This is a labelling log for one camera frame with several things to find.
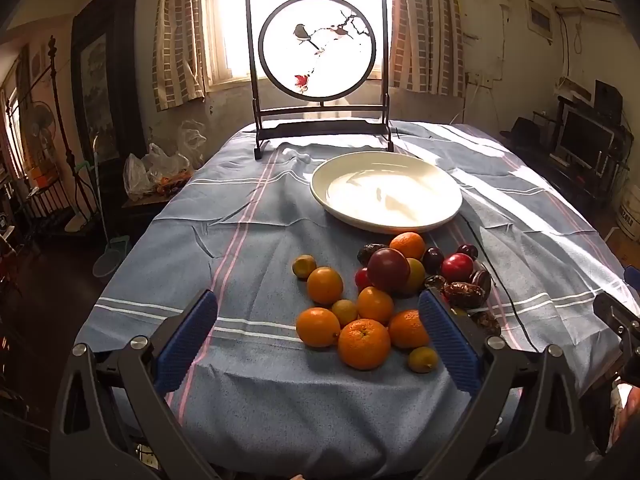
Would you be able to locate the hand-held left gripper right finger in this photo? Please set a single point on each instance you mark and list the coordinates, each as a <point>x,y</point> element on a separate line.
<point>447,342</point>

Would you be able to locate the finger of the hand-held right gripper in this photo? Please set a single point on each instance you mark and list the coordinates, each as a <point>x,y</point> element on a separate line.
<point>633,274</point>
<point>622,317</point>

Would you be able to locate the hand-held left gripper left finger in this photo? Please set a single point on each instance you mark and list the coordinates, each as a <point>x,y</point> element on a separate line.
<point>187,340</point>

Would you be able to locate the orange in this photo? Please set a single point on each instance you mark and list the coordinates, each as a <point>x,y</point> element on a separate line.
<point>364,343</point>
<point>409,245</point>
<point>375,305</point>
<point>325,285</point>
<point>407,329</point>
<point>318,326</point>

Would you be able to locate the wrinkled dark passion fruit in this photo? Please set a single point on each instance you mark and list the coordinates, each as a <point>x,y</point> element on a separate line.
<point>366,254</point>
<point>481,281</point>

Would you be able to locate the bright red plum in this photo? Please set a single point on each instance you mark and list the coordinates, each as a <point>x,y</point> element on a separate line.
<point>457,266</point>

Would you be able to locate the dark cherry with stem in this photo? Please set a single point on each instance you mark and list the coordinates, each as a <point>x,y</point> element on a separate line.
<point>433,259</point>

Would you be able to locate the small dark purple plum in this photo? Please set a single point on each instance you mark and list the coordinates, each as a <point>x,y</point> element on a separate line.
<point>468,251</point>

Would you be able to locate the large dark red plum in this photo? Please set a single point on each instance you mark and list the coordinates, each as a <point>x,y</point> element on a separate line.
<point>389,269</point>

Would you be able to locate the small yellow-green kumquat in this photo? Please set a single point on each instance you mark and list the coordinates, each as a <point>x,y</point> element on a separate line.
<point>344,311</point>
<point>304,266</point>
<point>423,359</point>

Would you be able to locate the white round plate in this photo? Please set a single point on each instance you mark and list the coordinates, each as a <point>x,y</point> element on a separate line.
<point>386,191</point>

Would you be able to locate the person's right hand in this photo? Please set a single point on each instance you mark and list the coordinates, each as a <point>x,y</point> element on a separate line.
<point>629,410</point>

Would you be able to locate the wrinkled brown date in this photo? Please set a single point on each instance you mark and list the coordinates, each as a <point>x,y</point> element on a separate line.
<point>434,281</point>
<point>462,295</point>
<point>487,323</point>

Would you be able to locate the white bucket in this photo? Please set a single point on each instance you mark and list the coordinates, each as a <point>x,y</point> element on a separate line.
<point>630,215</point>

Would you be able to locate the yellow-green plum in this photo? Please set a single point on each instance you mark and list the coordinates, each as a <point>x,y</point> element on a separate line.
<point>417,276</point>

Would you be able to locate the small red plum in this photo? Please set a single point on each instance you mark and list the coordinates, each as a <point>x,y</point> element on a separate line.
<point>361,279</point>

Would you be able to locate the blue striped tablecloth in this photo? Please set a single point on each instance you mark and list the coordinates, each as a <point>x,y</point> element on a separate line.
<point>250,240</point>

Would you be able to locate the computer monitor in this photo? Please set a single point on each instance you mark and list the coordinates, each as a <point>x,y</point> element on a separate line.
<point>585,137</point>

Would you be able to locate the white plastic bag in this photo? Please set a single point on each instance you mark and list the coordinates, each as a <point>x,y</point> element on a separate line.
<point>142,172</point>

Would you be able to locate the black speaker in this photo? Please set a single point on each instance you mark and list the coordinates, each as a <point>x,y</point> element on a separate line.
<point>607,95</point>

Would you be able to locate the clear plastic bag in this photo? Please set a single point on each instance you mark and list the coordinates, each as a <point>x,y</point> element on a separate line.
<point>192,137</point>

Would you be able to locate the standing fan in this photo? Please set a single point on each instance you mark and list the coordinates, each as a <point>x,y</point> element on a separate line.
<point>42,120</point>

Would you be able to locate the dark framed picture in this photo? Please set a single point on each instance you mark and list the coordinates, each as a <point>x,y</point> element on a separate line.
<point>100,85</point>

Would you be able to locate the bird painting table screen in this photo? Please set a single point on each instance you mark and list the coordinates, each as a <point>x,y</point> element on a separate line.
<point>300,60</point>

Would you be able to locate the checked curtain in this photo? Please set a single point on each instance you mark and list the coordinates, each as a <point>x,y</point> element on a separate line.
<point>425,35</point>
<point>175,35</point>

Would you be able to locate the metal coat rack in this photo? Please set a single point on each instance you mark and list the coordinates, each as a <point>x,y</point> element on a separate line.
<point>52,55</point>

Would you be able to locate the window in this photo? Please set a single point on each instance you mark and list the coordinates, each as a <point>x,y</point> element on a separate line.
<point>220,10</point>

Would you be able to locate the wall socket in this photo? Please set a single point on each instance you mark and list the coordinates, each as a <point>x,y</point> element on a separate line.
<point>479,79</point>

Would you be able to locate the wall electrical box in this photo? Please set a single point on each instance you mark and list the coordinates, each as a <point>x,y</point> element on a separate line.
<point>540,19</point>

